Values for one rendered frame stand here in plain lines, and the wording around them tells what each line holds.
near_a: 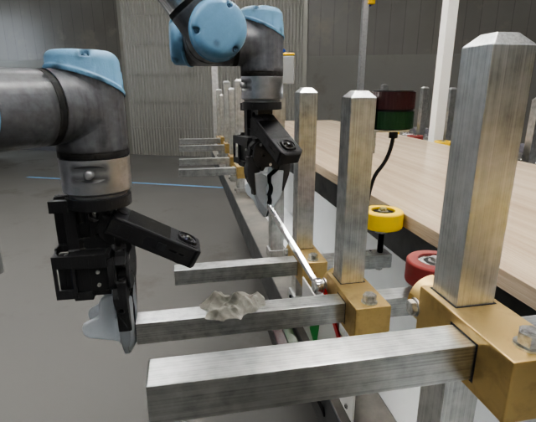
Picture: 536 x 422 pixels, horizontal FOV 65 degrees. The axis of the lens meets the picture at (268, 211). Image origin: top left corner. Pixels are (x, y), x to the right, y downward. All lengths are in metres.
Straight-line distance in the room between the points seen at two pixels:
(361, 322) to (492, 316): 0.23
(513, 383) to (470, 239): 0.10
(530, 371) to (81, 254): 0.43
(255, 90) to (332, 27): 6.14
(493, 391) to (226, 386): 0.19
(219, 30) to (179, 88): 6.82
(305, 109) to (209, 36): 0.28
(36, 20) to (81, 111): 8.46
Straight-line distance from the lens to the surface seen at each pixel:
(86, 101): 0.46
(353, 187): 0.58
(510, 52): 0.35
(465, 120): 0.36
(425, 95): 2.55
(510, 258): 0.72
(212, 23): 0.59
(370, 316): 0.58
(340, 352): 0.32
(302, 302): 0.59
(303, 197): 0.83
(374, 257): 0.88
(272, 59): 0.75
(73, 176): 0.49
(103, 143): 0.48
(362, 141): 0.57
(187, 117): 7.37
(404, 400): 0.84
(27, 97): 0.44
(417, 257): 0.65
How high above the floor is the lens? 1.14
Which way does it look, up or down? 16 degrees down
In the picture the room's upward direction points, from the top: straight up
